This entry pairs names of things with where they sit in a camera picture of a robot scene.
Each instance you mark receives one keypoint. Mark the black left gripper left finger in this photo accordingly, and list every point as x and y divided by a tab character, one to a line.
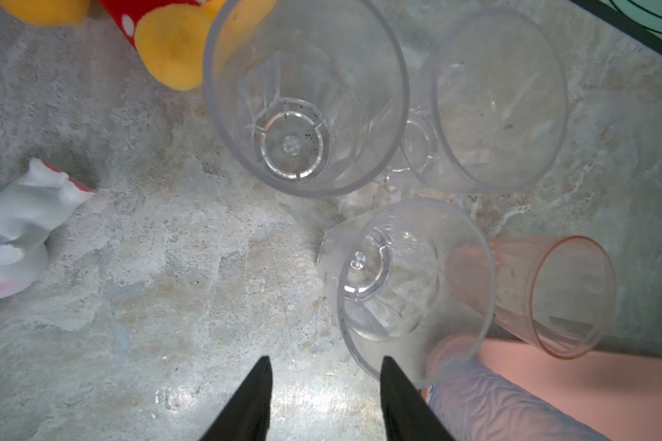
246	416

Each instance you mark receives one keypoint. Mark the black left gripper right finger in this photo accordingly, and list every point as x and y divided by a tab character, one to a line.
406	415

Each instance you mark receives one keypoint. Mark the blue textured plastic tumbler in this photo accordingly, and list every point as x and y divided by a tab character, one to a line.
478	404

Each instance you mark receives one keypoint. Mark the clear faceted glass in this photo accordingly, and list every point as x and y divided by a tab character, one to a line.
487	111
311	97
415	281

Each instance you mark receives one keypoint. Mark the pink plastic tray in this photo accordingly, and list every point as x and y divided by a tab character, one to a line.
618	395

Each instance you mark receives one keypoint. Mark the pink plastic cup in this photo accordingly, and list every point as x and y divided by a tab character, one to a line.
556	293

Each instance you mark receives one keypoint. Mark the white bunny figurine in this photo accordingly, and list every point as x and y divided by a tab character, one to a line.
31	207

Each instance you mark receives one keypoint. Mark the yellow plush duck toy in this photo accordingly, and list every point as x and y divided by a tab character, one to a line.
169	36

